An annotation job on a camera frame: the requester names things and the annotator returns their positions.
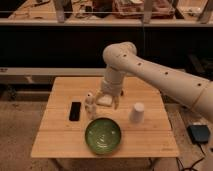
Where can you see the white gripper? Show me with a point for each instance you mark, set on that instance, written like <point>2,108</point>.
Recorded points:
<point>111,89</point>

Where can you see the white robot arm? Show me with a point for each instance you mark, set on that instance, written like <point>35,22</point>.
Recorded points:
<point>195,93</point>

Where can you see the white rectangular sponge block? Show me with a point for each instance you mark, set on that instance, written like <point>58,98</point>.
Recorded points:
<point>105,101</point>

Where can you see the small white figurine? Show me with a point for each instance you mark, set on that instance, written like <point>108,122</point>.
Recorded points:
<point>90,106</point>

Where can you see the white paper cup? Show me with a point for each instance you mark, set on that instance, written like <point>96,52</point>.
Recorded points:
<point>137,113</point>

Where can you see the black smartphone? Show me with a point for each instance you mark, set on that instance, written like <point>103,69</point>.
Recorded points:
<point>75,111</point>

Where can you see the green ceramic bowl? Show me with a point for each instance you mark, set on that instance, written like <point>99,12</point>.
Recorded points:
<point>103,136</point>

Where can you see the wooden table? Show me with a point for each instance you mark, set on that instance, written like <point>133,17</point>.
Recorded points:
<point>139,128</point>

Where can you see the black box on floor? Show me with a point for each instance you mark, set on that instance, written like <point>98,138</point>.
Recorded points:
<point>199,134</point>

